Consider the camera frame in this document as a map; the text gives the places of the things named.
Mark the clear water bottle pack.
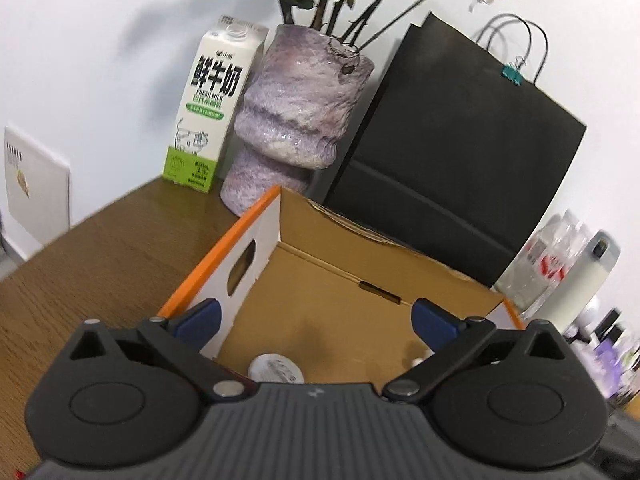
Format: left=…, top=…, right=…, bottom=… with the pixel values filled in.
left=494, top=209, right=591, bottom=313

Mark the teal binder clip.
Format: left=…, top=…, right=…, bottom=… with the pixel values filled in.
left=501, top=56, right=526, bottom=87

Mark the white green milk carton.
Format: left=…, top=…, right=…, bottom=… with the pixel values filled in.
left=163, top=15, right=268, bottom=193

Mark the white round jar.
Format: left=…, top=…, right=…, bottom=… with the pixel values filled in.
left=247, top=353, right=305, bottom=384

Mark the black paper bag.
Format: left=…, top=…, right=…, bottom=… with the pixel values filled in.
left=324, top=15, right=586, bottom=286

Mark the white thermos bottle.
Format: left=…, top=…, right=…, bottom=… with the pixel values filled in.
left=533, top=231, right=620, bottom=333

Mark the purple textured vase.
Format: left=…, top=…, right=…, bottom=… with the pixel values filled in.
left=220, top=25, right=374, bottom=216

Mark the orange cardboard box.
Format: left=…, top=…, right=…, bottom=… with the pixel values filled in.
left=160, top=188, right=522, bottom=387

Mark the white wall panel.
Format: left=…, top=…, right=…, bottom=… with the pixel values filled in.
left=4, top=126, right=70, bottom=245

